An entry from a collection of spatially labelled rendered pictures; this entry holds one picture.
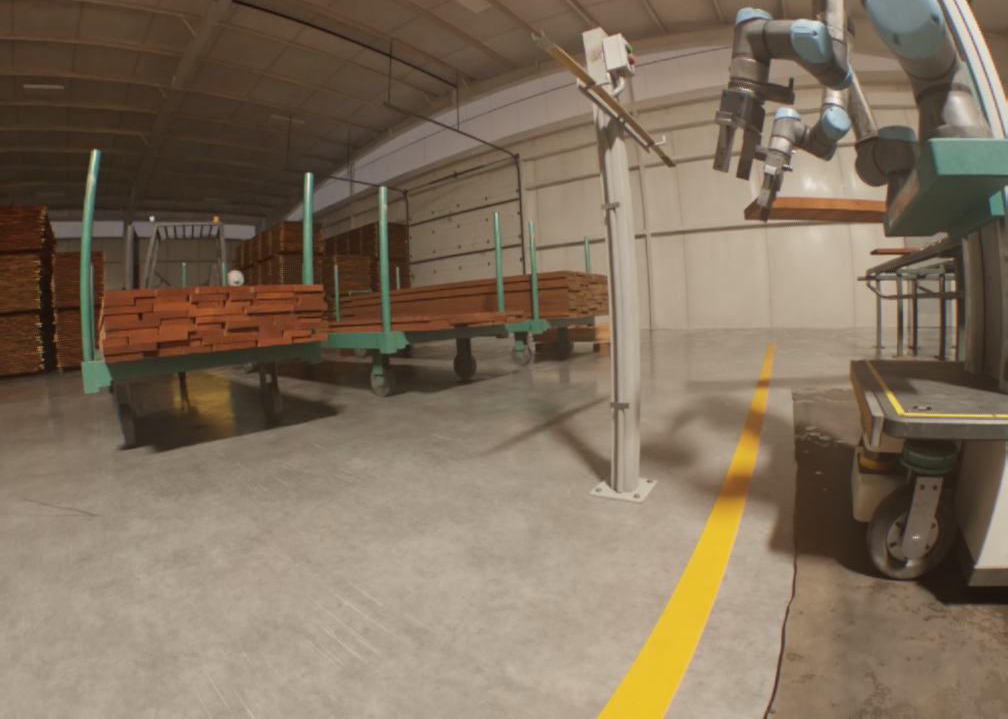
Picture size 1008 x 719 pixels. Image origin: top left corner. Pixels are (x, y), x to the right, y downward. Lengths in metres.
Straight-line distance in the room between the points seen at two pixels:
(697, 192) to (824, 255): 3.02
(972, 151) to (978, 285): 0.48
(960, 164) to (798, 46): 0.32
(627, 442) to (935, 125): 0.98
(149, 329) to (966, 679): 2.15
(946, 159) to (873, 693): 0.72
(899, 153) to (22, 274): 10.15
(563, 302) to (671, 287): 6.18
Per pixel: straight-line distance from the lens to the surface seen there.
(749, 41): 0.88
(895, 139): 1.31
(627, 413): 1.13
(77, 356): 9.30
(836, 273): 9.46
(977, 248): 1.20
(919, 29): 0.72
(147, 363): 1.94
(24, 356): 9.44
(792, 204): 1.91
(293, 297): 1.89
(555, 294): 3.71
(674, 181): 10.00
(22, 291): 9.45
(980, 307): 1.19
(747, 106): 0.83
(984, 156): 0.79
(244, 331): 1.80
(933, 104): 0.83
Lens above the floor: 0.49
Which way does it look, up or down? 4 degrees down
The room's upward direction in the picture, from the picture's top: 3 degrees counter-clockwise
